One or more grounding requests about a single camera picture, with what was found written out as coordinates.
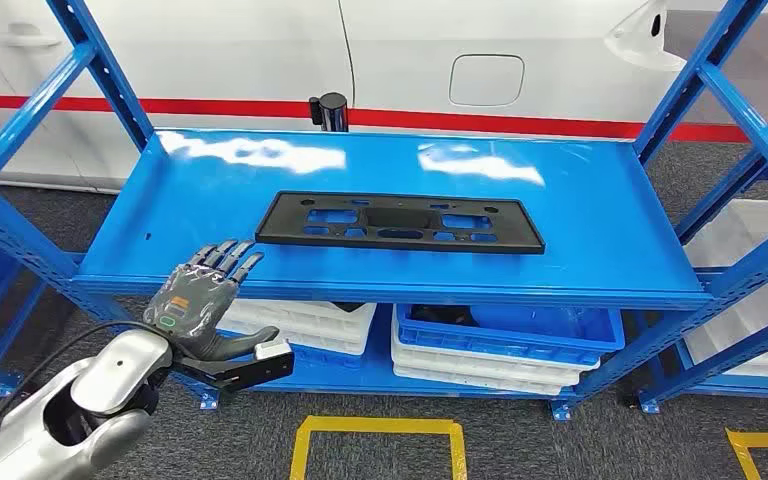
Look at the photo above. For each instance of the black stanchion post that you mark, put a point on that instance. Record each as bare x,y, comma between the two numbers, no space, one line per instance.
331,112

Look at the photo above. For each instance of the white car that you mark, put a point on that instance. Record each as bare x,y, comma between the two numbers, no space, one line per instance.
225,53

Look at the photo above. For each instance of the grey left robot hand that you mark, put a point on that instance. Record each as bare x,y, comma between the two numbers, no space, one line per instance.
188,305

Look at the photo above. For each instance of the black plastic plate part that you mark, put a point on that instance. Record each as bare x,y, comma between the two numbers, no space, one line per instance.
516,232

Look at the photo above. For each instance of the black tangled part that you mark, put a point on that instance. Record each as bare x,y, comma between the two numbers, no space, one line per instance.
349,307

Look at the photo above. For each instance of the stacked white plastic crates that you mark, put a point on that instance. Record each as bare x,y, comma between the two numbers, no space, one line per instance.
748,232

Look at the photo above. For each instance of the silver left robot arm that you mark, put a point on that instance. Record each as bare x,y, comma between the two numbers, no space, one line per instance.
112,371

